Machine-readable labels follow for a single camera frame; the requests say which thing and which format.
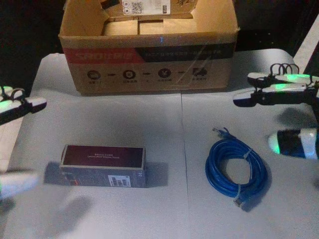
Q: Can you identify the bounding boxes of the dark rectangular product box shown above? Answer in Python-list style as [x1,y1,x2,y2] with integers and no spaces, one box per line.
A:
[59,144,148,189]

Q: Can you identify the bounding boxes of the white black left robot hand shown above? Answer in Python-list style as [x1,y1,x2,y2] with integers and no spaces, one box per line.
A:
[0,85,47,200]

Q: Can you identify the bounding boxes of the white slanted bar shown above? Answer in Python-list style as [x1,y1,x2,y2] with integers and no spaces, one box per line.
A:
[293,21,319,73]

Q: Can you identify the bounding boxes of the open brown cardboard box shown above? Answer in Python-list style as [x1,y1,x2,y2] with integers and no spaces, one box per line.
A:
[57,0,239,97]

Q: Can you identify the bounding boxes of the blue ethernet cable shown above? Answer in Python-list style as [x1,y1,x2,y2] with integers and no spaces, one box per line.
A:
[205,126,269,213]

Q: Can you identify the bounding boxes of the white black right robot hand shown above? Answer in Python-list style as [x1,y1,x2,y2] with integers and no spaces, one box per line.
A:
[232,63,319,160]

